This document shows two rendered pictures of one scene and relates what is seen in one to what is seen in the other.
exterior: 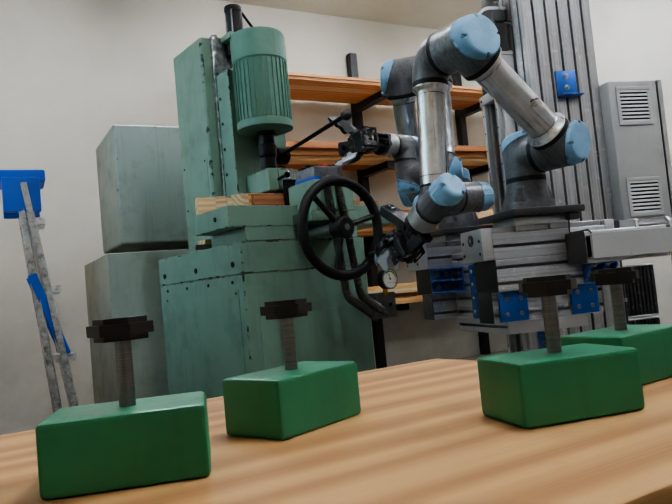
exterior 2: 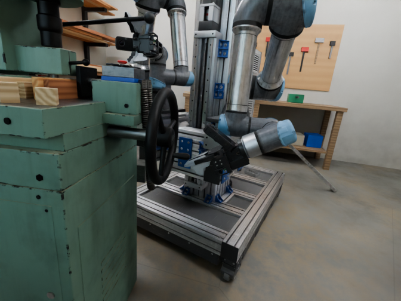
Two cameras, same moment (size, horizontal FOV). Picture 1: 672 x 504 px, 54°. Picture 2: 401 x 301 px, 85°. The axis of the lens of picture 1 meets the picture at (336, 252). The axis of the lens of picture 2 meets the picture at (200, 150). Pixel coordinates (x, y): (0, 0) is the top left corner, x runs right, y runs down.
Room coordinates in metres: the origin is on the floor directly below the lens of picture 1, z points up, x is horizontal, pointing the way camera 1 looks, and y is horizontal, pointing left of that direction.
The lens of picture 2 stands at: (1.29, 0.38, 0.97)
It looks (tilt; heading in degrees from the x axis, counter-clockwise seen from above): 16 degrees down; 313
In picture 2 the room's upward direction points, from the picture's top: 5 degrees clockwise
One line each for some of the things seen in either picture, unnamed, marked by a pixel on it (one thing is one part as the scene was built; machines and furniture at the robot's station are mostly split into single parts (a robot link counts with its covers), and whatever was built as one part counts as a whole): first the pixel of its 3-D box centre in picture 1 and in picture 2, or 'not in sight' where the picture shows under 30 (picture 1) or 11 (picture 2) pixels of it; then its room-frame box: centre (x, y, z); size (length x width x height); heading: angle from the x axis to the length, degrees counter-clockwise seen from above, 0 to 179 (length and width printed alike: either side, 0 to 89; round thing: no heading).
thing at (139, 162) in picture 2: (375, 305); (135, 169); (2.13, -0.11, 0.58); 0.12 x 0.08 x 0.08; 38
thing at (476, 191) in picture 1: (465, 198); (265, 129); (1.64, -0.33, 0.84); 0.11 x 0.11 x 0.08; 34
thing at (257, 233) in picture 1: (285, 236); (77, 124); (2.03, 0.15, 0.82); 0.40 x 0.21 x 0.04; 128
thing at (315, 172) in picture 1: (320, 174); (126, 72); (1.96, 0.02, 0.99); 0.13 x 0.11 x 0.06; 128
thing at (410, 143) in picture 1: (404, 147); (157, 54); (2.19, -0.26, 1.09); 0.11 x 0.08 x 0.09; 128
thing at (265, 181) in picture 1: (267, 185); (48, 64); (2.10, 0.20, 0.99); 0.14 x 0.07 x 0.09; 38
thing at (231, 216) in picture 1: (306, 217); (99, 108); (2.02, 0.08, 0.87); 0.61 x 0.30 x 0.06; 128
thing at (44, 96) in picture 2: (240, 201); (47, 96); (1.87, 0.26, 0.92); 0.04 x 0.03 x 0.04; 68
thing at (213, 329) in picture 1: (267, 385); (41, 241); (2.17, 0.26, 0.36); 0.58 x 0.45 x 0.71; 38
